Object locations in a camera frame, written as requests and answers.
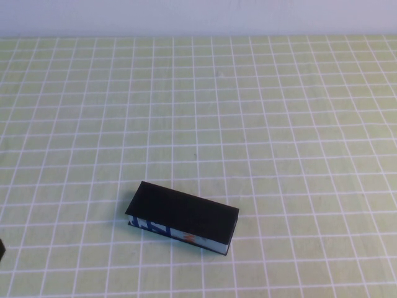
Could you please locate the green checked tablecloth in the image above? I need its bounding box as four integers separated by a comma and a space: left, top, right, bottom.
0, 34, 397, 298

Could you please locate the black glasses case box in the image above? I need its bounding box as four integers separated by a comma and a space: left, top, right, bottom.
125, 181, 240, 256

